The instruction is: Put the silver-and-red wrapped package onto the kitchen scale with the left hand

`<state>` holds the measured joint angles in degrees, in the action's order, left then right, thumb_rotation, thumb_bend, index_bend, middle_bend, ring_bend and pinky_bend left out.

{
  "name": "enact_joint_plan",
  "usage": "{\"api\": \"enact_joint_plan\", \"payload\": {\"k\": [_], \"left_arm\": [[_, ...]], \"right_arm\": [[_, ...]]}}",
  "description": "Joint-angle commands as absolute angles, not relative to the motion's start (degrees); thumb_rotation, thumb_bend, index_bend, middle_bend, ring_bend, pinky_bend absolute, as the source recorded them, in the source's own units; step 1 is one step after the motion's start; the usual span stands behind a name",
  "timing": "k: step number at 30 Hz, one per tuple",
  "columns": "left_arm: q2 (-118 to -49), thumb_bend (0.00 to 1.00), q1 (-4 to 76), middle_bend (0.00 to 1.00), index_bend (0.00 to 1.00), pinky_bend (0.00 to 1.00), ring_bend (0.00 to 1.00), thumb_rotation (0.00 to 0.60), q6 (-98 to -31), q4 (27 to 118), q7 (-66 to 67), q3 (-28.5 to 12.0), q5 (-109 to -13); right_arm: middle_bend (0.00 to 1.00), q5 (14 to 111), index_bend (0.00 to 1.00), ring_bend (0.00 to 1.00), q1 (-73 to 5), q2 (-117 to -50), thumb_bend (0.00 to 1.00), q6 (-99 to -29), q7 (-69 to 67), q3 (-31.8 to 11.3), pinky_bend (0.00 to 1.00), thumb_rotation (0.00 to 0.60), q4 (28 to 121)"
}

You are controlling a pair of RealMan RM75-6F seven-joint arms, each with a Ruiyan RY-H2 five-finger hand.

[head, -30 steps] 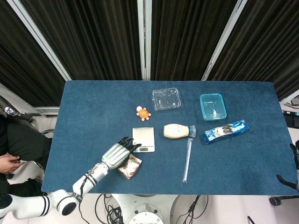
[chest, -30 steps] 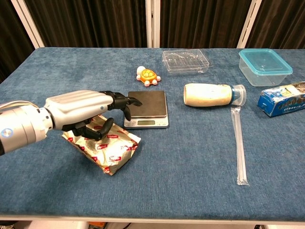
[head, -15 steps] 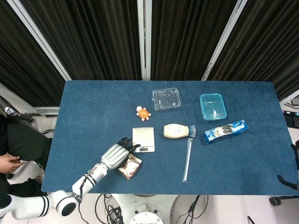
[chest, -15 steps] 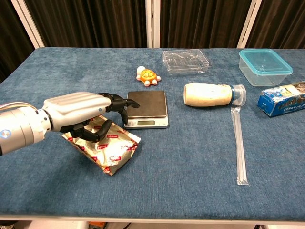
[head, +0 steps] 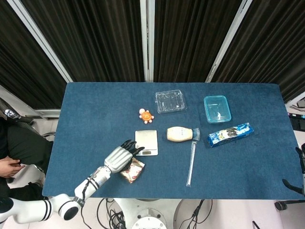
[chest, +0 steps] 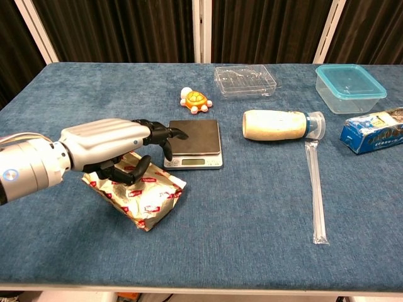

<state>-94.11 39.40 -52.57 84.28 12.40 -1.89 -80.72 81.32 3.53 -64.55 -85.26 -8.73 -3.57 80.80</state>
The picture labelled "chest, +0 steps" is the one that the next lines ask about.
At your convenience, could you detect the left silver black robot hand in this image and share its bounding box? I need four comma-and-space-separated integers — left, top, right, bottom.
58, 118, 190, 186

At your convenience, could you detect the silver kitchen scale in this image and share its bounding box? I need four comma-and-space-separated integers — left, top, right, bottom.
162, 119, 224, 171

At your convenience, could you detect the gold red printed snack packet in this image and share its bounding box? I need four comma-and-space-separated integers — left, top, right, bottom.
81, 151, 187, 233

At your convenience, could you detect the orange turtle toy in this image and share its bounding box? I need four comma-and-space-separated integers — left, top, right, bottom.
179, 86, 213, 114

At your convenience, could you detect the black curtain panel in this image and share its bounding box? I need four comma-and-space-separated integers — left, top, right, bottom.
32, 0, 195, 63
325, 0, 403, 66
0, 0, 47, 111
211, 0, 334, 64

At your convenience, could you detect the clear plastic tray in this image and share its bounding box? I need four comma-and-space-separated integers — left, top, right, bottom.
213, 64, 283, 101

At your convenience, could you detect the blue table cloth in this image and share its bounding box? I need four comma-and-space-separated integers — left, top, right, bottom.
0, 62, 403, 292

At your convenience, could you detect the cream bottle with blue cap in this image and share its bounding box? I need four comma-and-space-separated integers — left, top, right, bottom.
242, 109, 326, 142

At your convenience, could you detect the clear wrapped drinking straw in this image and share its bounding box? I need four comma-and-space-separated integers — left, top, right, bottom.
304, 140, 330, 245

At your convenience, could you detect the clear container with teal lid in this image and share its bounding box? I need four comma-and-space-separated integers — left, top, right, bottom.
315, 64, 387, 115

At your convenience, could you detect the blue cookie box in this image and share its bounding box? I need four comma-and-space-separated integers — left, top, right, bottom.
339, 107, 403, 155

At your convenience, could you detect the white frame post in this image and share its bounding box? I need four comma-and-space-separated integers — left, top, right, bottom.
191, 0, 215, 64
14, 0, 60, 65
312, 0, 344, 65

